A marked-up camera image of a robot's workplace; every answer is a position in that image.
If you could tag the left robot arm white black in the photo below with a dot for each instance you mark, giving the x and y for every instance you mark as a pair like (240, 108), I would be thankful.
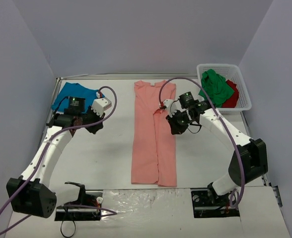
(30, 194)

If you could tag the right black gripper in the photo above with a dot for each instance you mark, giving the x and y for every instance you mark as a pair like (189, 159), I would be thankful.
(177, 121)

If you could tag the white plastic basket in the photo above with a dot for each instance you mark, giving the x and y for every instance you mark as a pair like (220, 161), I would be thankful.
(230, 72)

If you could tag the green t shirt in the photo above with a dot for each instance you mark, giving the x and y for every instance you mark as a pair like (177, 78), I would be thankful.
(216, 87)

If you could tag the blue folded t shirt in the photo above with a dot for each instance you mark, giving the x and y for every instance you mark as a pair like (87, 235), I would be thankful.
(73, 90)

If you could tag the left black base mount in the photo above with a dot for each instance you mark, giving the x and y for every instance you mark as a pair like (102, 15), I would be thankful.
(93, 198)

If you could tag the red t shirt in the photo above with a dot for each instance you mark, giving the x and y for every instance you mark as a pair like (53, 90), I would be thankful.
(231, 102)

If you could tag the pink t shirt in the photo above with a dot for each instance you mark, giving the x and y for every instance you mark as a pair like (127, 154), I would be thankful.
(154, 146)

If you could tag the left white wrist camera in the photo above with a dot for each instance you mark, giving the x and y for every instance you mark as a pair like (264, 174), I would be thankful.
(100, 104)

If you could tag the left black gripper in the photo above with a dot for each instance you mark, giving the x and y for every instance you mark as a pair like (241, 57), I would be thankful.
(94, 121)

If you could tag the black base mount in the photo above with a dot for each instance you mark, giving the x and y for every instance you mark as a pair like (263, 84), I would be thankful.
(205, 206)
(93, 198)

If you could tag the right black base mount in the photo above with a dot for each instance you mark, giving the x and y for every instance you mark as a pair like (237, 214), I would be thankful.
(205, 206)

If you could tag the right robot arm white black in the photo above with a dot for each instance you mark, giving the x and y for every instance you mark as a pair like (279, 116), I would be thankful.
(249, 156)

